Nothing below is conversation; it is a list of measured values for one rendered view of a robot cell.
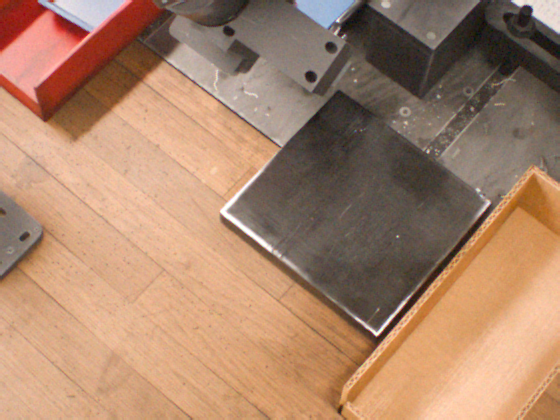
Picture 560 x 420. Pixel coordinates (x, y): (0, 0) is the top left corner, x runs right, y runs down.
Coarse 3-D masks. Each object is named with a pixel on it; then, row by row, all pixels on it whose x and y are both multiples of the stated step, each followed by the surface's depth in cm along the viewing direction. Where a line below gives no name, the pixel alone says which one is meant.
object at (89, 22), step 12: (60, 0) 111; (72, 0) 111; (84, 0) 111; (96, 0) 111; (108, 0) 111; (120, 0) 111; (60, 12) 107; (72, 12) 110; (84, 12) 110; (96, 12) 110; (108, 12) 111; (84, 24) 107; (96, 24) 110
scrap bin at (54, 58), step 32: (0, 0) 109; (32, 0) 111; (128, 0) 105; (0, 32) 110; (32, 32) 110; (64, 32) 110; (96, 32) 103; (128, 32) 108; (0, 64) 108; (32, 64) 108; (64, 64) 102; (96, 64) 107; (32, 96) 104; (64, 96) 106
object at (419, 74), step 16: (368, 16) 104; (480, 16) 106; (384, 32) 104; (464, 32) 105; (480, 32) 110; (368, 48) 108; (384, 48) 106; (400, 48) 104; (416, 48) 102; (448, 48) 104; (464, 48) 109; (384, 64) 108; (400, 64) 106; (416, 64) 104; (432, 64) 103; (448, 64) 108; (400, 80) 108; (416, 80) 106; (432, 80) 107; (416, 96) 108
